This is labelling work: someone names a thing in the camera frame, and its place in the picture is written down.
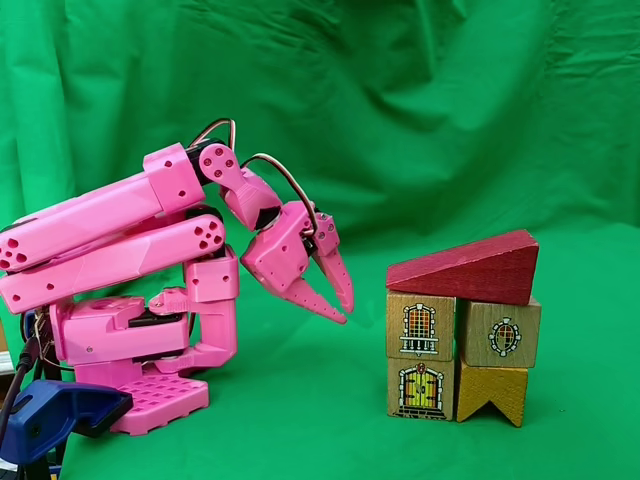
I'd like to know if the red wooden wedge block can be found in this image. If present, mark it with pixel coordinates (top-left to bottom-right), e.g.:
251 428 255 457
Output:
385 228 541 307

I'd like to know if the wooden cube oval window print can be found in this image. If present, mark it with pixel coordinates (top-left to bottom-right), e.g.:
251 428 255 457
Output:
458 295 543 370

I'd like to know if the wooden cube balcony window print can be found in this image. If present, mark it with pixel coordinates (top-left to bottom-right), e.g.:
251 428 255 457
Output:
385 292 457 362

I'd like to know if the wooden cube door print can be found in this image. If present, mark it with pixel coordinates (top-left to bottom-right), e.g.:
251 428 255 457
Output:
387 357 456 422

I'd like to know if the green cloth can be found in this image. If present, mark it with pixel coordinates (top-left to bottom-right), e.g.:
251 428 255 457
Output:
0 0 640 480

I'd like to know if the yellow notched wooden block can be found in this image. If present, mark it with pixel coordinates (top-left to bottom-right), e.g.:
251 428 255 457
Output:
455 360 530 428

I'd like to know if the controller circuit board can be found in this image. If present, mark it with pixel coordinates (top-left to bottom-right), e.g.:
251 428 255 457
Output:
22 309 54 361

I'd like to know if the blue clamp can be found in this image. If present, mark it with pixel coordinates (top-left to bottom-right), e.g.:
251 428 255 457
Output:
0 378 134 464

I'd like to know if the white red black servo cable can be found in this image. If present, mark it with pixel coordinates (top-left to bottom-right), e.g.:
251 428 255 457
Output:
187 118 321 236

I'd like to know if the black power cable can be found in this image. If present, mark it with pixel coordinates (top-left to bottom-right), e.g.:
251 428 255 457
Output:
0 337 46 436

